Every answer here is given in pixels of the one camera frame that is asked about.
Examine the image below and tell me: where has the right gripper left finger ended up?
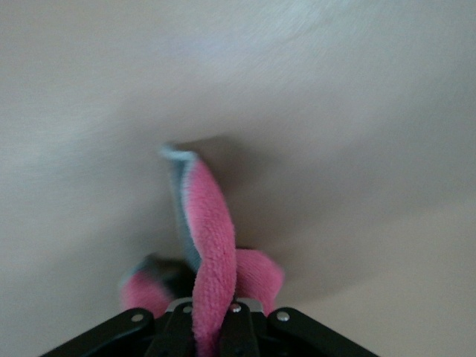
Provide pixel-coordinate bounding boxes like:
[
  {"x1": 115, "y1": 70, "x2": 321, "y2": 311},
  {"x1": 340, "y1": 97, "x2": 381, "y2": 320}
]
[{"x1": 39, "y1": 300, "x2": 195, "y2": 357}]

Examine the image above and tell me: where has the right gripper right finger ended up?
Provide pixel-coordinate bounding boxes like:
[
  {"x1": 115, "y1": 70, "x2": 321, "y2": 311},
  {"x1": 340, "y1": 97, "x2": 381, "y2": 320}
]
[{"x1": 218, "y1": 301, "x2": 377, "y2": 357}]

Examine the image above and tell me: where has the magenta microfibre cloth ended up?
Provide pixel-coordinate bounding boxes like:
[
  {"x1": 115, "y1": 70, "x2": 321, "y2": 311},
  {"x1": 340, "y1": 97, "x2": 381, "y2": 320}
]
[{"x1": 118, "y1": 142, "x2": 286, "y2": 357}]

